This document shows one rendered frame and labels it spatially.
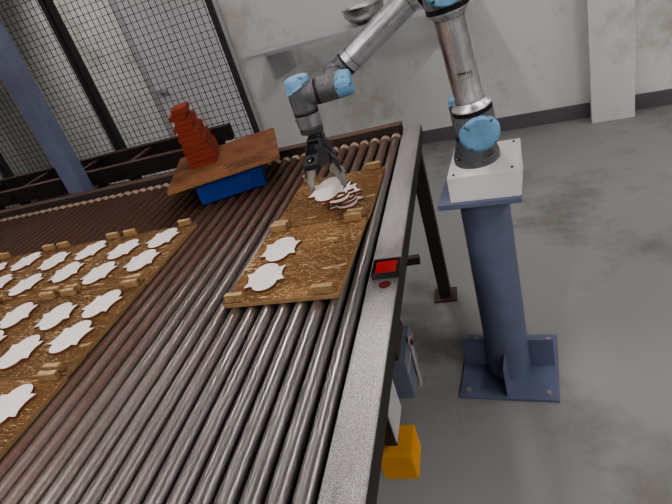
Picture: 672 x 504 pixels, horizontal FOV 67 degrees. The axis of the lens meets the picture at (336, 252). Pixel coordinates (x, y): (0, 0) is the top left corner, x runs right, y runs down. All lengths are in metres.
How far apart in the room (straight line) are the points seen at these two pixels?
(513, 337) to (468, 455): 0.48
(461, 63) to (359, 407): 0.95
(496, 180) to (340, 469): 1.08
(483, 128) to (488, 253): 0.52
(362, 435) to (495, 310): 1.16
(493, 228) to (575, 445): 0.82
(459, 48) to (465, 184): 0.45
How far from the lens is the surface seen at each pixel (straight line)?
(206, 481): 1.05
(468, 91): 1.53
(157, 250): 2.02
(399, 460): 1.23
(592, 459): 2.06
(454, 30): 1.49
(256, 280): 1.49
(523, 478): 2.01
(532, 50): 4.68
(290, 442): 1.02
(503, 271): 1.94
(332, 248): 1.53
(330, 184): 1.65
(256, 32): 5.19
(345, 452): 0.98
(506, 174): 1.70
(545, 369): 2.32
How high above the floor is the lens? 1.65
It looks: 28 degrees down
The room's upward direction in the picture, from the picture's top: 18 degrees counter-clockwise
